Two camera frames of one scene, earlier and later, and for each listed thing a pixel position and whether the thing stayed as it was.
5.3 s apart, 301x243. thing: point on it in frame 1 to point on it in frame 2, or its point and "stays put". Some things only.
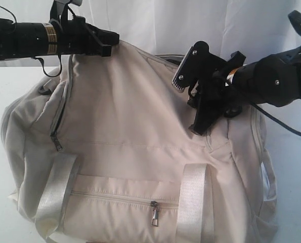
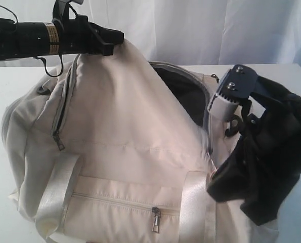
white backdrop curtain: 256,29 stays put
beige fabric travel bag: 100,151 stays put
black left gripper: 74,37 stays put
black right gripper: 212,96 to 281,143
